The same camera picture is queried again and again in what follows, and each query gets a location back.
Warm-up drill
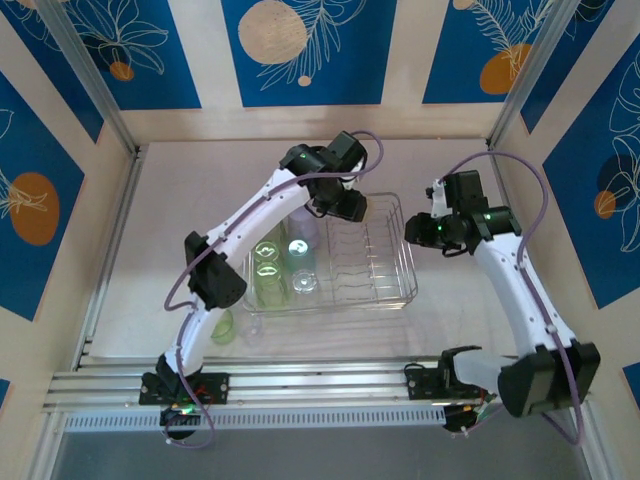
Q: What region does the metal wire dish rack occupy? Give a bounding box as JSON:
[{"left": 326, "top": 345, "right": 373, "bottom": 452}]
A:
[{"left": 242, "top": 192, "right": 420, "bottom": 317}]

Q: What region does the aluminium frame post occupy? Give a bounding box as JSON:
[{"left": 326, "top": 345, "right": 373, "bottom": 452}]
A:
[
  {"left": 487, "top": 0, "right": 584, "bottom": 150},
  {"left": 37, "top": 0, "right": 146, "bottom": 159}
]

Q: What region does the white slotted cable duct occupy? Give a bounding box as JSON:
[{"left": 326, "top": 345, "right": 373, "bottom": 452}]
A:
[{"left": 63, "top": 405, "right": 447, "bottom": 434}]

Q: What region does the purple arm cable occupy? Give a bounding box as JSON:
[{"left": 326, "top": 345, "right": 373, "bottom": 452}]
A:
[
  {"left": 439, "top": 151, "right": 587, "bottom": 446},
  {"left": 163, "top": 129, "right": 385, "bottom": 450}
]

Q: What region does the aluminium mounting beam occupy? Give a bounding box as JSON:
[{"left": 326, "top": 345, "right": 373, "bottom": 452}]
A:
[{"left": 42, "top": 357, "right": 599, "bottom": 415}]

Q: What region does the green translucent plastic cup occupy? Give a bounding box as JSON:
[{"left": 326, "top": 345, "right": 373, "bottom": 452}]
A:
[
  {"left": 253, "top": 260, "right": 292, "bottom": 309},
  {"left": 269, "top": 219, "right": 291, "bottom": 251},
  {"left": 252, "top": 239, "right": 282, "bottom": 266}
]

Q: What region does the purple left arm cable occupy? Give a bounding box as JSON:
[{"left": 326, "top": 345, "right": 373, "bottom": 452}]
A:
[{"left": 163, "top": 129, "right": 385, "bottom": 450}]

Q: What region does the teal translucent plastic cup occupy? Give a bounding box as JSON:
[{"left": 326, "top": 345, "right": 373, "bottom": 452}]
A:
[{"left": 283, "top": 237, "right": 317, "bottom": 275}]

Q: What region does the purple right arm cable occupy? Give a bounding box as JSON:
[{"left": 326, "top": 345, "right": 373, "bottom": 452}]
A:
[{"left": 439, "top": 151, "right": 587, "bottom": 446}]

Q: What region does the clear plastic cup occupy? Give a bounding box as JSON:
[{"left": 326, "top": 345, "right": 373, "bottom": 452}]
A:
[
  {"left": 291, "top": 269, "right": 320, "bottom": 297},
  {"left": 241, "top": 319, "right": 265, "bottom": 347}
]

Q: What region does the small green translucent cup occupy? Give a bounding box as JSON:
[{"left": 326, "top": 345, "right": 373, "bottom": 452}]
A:
[{"left": 212, "top": 308, "right": 237, "bottom": 346}]

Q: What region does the purple plastic cup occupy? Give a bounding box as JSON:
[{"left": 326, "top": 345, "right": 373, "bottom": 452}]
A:
[{"left": 288, "top": 209, "right": 321, "bottom": 251}]

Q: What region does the black connector box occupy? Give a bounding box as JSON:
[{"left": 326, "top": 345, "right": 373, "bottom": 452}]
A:
[
  {"left": 158, "top": 405, "right": 201, "bottom": 441},
  {"left": 442, "top": 403, "right": 484, "bottom": 437}
]

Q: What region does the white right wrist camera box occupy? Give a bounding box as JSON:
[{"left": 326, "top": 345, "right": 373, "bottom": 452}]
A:
[{"left": 424, "top": 178, "right": 450, "bottom": 220}]

